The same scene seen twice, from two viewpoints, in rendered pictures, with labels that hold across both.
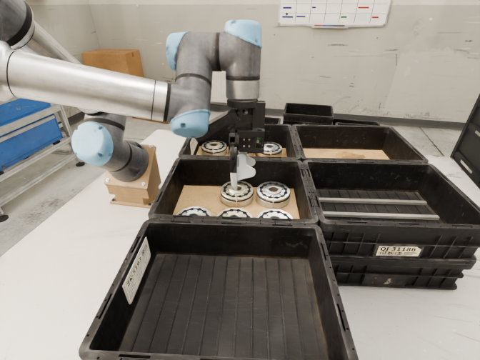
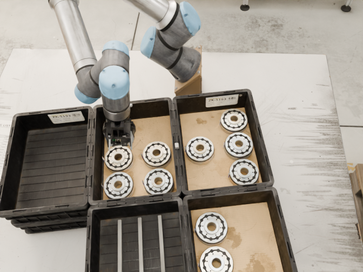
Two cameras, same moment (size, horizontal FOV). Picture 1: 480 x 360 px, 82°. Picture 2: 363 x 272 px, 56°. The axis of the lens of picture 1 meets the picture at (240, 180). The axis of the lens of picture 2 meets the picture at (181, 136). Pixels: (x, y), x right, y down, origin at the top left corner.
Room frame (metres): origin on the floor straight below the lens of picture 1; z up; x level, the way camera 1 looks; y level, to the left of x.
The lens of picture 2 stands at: (0.75, -0.60, 1.96)
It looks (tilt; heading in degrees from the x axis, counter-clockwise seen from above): 59 degrees down; 86
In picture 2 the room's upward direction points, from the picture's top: 6 degrees counter-clockwise
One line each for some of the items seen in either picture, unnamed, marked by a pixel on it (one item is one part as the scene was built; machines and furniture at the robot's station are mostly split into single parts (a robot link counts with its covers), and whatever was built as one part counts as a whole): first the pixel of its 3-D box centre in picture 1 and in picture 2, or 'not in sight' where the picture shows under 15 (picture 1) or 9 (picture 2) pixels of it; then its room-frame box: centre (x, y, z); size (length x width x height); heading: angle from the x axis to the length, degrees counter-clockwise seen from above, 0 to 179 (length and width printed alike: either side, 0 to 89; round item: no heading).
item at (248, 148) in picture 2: not in sight; (239, 144); (1.00, -0.01, 0.86); 0.10 x 0.10 x 0.01
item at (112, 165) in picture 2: (233, 220); (118, 157); (0.56, 0.02, 0.86); 0.10 x 0.10 x 0.01
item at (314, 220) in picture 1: (235, 187); (134, 148); (0.62, 0.01, 0.92); 0.40 x 0.30 x 0.02; 87
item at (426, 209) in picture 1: (378, 206); (140, 270); (0.60, -0.39, 0.87); 0.40 x 0.30 x 0.11; 87
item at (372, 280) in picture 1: (368, 234); not in sight; (0.60, -0.39, 0.76); 0.40 x 0.30 x 0.12; 87
